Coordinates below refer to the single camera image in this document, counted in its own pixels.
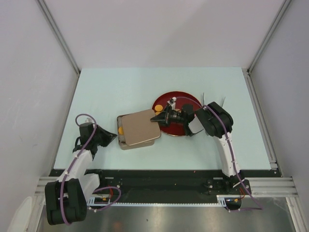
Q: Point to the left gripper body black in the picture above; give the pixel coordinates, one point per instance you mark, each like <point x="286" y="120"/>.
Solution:
<point x="102" y="137"/>

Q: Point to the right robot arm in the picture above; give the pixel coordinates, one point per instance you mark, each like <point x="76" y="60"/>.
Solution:
<point x="217" y="123"/>

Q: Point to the red round tray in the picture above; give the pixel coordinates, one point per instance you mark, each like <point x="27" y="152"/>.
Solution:
<point x="176" y="129"/>

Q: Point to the metal serving tongs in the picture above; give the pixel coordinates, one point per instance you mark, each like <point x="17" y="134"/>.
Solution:
<point x="220" y="101"/>

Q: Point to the gold cookie tin box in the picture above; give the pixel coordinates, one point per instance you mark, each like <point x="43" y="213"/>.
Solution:
<point x="124" y="146"/>

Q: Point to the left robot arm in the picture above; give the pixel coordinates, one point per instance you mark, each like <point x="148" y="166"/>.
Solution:
<point x="66" y="198"/>

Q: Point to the aluminium frame right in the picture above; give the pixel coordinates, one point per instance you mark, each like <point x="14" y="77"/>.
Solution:
<point x="274" y="187"/>

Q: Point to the white cable duct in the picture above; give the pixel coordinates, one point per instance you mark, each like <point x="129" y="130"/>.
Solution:
<point x="97" y="202"/>

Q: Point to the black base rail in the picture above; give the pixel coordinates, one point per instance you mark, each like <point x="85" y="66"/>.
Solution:
<point x="159" y="186"/>

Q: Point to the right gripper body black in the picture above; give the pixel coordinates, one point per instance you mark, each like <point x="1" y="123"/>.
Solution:
<point x="166" y="116"/>

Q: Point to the white paper cookie cups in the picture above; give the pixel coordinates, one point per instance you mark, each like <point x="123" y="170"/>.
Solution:
<point x="119" y="124"/>

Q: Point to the gold tin lid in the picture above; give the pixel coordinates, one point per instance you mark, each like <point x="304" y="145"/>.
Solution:
<point x="138" y="128"/>

